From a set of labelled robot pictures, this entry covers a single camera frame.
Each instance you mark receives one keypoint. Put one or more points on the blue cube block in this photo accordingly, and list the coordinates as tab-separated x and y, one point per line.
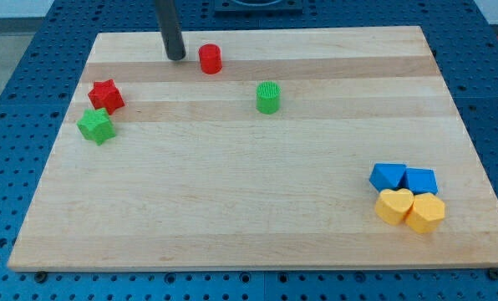
419	181

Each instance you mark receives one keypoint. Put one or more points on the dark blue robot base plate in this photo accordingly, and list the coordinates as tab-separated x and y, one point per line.
257	6

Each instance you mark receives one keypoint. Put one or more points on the green cylinder block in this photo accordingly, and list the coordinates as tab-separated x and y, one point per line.
268	97

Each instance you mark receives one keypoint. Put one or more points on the red star block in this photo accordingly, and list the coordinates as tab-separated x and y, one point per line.
105	94

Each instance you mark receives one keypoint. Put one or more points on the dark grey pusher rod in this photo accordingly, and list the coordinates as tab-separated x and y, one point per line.
170	30

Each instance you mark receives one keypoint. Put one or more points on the yellow heart block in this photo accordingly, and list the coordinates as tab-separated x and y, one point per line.
393	206

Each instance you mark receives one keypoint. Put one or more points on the blue triangle block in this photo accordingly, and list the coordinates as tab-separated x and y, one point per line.
387	175

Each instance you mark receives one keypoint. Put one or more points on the light wooden board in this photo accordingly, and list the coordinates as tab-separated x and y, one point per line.
198	179

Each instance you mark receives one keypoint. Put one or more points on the red cylinder block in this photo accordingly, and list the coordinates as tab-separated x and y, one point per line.
210	58

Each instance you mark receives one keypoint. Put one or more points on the yellow hexagon block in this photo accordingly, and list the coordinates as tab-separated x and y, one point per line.
426	213

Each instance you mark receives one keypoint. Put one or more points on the green star block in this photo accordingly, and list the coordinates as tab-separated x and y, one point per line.
96	125

